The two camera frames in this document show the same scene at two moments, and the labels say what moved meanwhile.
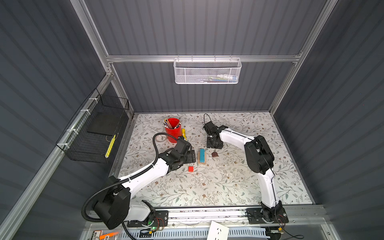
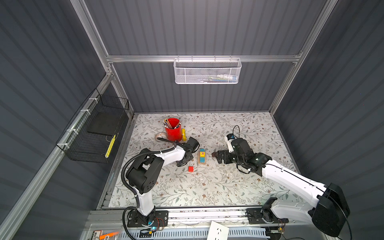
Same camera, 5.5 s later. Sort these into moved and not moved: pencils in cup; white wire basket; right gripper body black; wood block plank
Moved: right gripper body black
Not moved: wood block plank; pencils in cup; white wire basket
